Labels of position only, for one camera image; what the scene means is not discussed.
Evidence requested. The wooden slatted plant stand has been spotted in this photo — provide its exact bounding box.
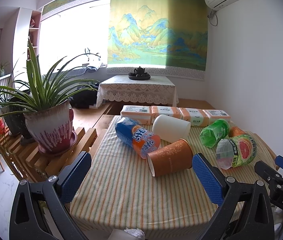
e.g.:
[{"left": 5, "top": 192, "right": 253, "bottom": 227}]
[{"left": 0, "top": 127, "right": 98, "bottom": 182}]

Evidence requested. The green spider plant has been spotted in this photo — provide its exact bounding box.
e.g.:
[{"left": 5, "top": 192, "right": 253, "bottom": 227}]
[{"left": 0, "top": 41, "right": 100, "bottom": 118}]

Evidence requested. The grapefruit label cup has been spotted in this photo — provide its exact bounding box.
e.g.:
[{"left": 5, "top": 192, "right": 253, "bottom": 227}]
[{"left": 216, "top": 134, "right": 257, "bottom": 170}]

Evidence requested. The green tea cup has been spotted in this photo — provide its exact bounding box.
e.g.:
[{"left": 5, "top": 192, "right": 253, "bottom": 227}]
[{"left": 199, "top": 119, "right": 230, "bottom": 148}]

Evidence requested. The dark flower pot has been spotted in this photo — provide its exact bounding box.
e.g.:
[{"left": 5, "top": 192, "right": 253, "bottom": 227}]
[{"left": 1, "top": 96, "right": 34, "bottom": 145}]

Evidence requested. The striped table cloth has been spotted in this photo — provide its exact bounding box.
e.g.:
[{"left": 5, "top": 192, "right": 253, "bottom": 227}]
[{"left": 66, "top": 114, "right": 278, "bottom": 234}]

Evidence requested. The tissue pack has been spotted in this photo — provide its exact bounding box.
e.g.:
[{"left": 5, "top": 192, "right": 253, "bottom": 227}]
[
  {"left": 179, "top": 107, "right": 209, "bottom": 127},
  {"left": 120, "top": 105, "right": 151, "bottom": 125},
  {"left": 203, "top": 109, "right": 231, "bottom": 125},
  {"left": 151, "top": 106, "right": 182, "bottom": 124}
]

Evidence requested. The white wall shelf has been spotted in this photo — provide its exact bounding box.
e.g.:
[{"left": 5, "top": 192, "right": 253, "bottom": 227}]
[{"left": 13, "top": 8, "right": 42, "bottom": 81}]

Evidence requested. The small orange patterned cup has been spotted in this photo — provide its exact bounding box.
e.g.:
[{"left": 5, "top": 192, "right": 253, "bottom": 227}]
[{"left": 228, "top": 126, "right": 246, "bottom": 138}]

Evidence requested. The black teapot set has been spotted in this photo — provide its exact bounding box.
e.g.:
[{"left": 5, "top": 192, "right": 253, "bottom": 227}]
[{"left": 129, "top": 67, "right": 151, "bottom": 81}]

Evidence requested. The lace covered low table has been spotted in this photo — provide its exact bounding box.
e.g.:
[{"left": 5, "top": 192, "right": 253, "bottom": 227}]
[{"left": 96, "top": 75, "right": 179, "bottom": 107}]

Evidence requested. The tissue pack far right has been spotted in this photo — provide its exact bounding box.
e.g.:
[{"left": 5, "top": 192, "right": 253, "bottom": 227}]
[{"left": 203, "top": 109, "right": 231, "bottom": 125}]

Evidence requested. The black bag on platform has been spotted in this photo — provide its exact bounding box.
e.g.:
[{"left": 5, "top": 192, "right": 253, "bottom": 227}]
[{"left": 70, "top": 81, "right": 100, "bottom": 109}]

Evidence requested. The landscape painting curtain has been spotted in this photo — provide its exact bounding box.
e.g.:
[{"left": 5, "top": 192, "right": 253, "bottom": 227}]
[{"left": 107, "top": 0, "right": 208, "bottom": 80}]

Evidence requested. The blue orange Arctic Ocean cup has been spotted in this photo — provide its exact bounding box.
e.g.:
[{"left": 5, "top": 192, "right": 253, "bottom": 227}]
[{"left": 115, "top": 117, "right": 161, "bottom": 159}]

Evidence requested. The red white flower pot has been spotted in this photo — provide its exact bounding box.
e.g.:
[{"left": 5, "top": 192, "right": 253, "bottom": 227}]
[{"left": 24, "top": 99, "right": 75, "bottom": 155}]

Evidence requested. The tissue pack far left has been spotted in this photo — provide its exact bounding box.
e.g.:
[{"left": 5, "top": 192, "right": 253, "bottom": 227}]
[{"left": 120, "top": 105, "right": 151, "bottom": 125}]

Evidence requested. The orange paper cup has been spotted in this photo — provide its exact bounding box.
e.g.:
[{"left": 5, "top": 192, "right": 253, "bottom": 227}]
[{"left": 147, "top": 139, "right": 193, "bottom": 177}]

